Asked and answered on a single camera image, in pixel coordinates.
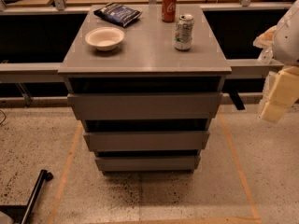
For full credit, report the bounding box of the white paper bowl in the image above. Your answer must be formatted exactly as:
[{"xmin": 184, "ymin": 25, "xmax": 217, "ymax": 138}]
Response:
[{"xmin": 85, "ymin": 27, "xmax": 124, "ymax": 51}]

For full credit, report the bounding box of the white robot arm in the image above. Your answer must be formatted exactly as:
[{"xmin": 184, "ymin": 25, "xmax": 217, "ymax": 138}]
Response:
[{"xmin": 253, "ymin": 0, "xmax": 299, "ymax": 122}]

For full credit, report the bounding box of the red cola can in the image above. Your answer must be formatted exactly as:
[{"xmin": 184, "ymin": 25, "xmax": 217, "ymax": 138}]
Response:
[{"xmin": 162, "ymin": 0, "xmax": 177, "ymax": 22}]

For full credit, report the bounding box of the grey drawer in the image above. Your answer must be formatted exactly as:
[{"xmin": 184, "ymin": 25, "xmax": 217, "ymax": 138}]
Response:
[
  {"xmin": 83, "ymin": 131, "xmax": 209, "ymax": 151},
  {"xmin": 95, "ymin": 156, "xmax": 200, "ymax": 172},
  {"xmin": 68, "ymin": 92, "xmax": 222, "ymax": 120}
]

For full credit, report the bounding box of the black metal leg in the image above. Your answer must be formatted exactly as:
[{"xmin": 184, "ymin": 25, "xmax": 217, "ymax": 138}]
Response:
[{"xmin": 0, "ymin": 170, "xmax": 53, "ymax": 224}]

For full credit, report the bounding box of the grey bottom drawer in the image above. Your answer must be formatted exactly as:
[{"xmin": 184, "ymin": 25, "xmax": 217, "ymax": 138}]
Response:
[{"xmin": 95, "ymin": 156, "xmax": 200, "ymax": 172}]

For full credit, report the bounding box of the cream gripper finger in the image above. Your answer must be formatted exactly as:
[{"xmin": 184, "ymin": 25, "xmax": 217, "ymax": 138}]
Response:
[{"xmin": 259, "ymin": 66, "xmax": 299, "ymax": 122}]

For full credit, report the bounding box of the green white soda can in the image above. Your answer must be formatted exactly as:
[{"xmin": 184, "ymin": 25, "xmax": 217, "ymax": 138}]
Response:
[{"xmin": 175, "ymin": 14, "xmax": 194, "ymax": 50}]

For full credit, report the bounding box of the grey middle drawer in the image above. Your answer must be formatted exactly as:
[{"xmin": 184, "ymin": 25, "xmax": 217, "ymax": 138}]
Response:
[{"xmin": 83, "ymin": 131, "xmax": 209, "ymax": 151}]

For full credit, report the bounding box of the clear sanitizer bottle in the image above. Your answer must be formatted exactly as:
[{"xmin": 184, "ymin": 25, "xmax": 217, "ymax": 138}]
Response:
[{"xmin": 257, "ymin": 47, "xmax": 273, "ymax": 65}]

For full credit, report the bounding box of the grey top drawer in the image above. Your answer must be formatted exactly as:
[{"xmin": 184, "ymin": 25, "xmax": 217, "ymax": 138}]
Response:
[{"xmin": 68, "ymin": 92, "xmax": 222, "ymax": 120}]

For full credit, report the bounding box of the grey drawer cabinet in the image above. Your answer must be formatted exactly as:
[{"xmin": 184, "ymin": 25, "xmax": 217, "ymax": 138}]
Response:
[{"xmin": 58, "ymin": 4, "xmax": 233, "ymax": 175}]

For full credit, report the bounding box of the blue chip bag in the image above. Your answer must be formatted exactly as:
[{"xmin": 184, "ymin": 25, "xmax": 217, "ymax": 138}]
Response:
[{"xmin": 93, "ymin": 2, "xmax": 141, "ymax": 27}]

